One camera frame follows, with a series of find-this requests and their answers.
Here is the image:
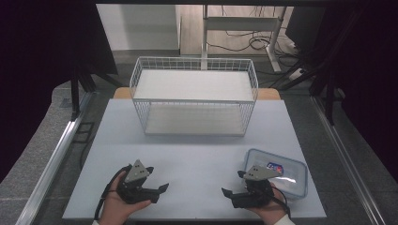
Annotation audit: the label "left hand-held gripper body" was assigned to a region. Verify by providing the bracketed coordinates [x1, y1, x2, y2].
[116, 158, 161, 205]

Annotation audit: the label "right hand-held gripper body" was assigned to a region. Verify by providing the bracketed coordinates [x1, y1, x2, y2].
[231, 164, 283, 209]

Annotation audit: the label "clear plastic container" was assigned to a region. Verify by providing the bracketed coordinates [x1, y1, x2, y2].
[242, 147, 310, 200]

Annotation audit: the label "white wire rack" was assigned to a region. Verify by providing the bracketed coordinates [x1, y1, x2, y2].
[129, 55, 260, 138]

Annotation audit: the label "person's right hand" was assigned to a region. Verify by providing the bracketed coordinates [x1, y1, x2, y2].
[246, 183, 287, 225]

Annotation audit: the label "person's left hand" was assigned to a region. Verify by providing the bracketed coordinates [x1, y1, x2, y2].
[99, 171, 152, 225]

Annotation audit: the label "blue red label packet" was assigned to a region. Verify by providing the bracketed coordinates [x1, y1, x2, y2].
[266, 160, 284, 175]

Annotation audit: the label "person's white right sleeve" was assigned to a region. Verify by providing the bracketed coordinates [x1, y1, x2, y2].
[273, 214, 297, 225]

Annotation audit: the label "wooden board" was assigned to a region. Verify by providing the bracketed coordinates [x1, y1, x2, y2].
[113, 86, 282, 101]

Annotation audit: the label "black metal stand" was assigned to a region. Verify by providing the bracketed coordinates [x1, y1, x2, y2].
[69, 60, 125, 122]
[275, 7, 370, 126]

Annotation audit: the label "white power strip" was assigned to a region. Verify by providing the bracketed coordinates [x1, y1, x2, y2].
[288, 67, 307, 82]

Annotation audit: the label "white cabinet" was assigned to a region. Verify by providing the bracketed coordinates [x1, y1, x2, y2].
[96, 3, 182, 52]

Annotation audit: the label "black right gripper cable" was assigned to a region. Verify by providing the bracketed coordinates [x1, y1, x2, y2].
[271, 186, 292, 219]

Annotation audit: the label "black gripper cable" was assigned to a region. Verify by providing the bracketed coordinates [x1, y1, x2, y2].
[271, 186, 292, 219]
[93, 164, 133, 221]

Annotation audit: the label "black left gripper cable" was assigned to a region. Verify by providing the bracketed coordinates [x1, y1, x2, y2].
[93, 164, 133, 221]

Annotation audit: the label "aluminium rail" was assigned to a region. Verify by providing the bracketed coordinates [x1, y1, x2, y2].
[310, 94, 388, 225]
[14, 91, 95, 225]

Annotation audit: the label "black floor cables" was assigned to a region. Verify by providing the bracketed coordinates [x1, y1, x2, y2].
[206, 5, 301, 89]

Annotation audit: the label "white metal table frame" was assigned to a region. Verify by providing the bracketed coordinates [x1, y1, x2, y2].
[201, 4, 288, 73]

